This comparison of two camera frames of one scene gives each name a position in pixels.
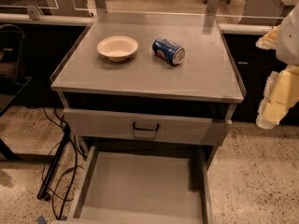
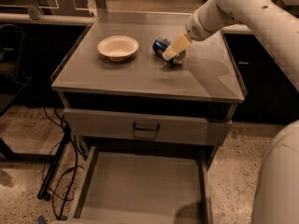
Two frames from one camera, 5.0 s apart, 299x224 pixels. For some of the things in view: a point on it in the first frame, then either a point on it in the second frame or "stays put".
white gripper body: [290, 44] → [196, 28]
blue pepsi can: [169, 51] stays put
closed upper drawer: [144, 127] stays put
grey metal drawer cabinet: [153, 94] stays put
